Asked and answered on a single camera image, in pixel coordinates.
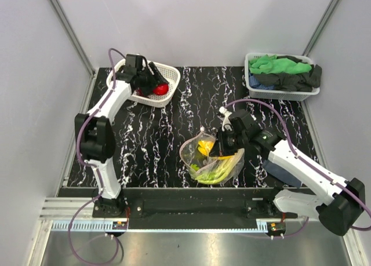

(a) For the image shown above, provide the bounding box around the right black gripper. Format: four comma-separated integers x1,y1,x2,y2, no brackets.
209,127,247,157

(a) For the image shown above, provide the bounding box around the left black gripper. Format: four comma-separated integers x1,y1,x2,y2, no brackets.
137,62,168,96

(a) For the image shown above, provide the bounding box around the fake red apple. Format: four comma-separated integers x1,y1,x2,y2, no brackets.
153,83,169,96

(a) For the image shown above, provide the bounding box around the fake yellow banana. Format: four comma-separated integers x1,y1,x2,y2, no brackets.
197,140,238,161

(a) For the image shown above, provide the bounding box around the clear zip top bag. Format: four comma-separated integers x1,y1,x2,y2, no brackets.
179,127,245,185

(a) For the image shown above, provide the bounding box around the fake green celery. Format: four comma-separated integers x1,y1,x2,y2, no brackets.
188,150,245,185

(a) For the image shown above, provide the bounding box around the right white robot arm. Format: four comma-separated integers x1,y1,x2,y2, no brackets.
209,107,366,236

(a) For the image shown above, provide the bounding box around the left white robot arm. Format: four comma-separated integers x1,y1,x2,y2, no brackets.
75,54,169,217

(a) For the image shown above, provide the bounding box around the white empty plastic basket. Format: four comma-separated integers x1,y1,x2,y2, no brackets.
101,54,180,111

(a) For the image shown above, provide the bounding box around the dark blue cloth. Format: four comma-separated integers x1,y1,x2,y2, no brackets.
263,160,302,188

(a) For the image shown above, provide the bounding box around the blue checkered cloth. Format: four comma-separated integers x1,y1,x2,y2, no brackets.
249,74,274,90

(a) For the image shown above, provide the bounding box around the white basket with cloths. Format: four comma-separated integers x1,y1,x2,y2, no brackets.
245,53,322,101

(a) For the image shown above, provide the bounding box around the green cloth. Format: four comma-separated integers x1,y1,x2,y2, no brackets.
248,54,312,74

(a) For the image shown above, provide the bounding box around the black cloth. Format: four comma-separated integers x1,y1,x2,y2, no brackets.
250,60,322,92

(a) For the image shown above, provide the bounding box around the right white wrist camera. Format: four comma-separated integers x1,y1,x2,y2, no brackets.
219,107,233,132

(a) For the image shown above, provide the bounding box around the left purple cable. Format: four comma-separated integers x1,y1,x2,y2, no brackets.
67,48,128,264

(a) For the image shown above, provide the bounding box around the purple cable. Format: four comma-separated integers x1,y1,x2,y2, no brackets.
67,48,128,264
224,99,371,231

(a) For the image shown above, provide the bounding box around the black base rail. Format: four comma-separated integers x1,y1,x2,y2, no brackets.
93,188,297,232

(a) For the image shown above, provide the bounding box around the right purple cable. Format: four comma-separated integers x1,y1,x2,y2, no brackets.
224,99,371,231

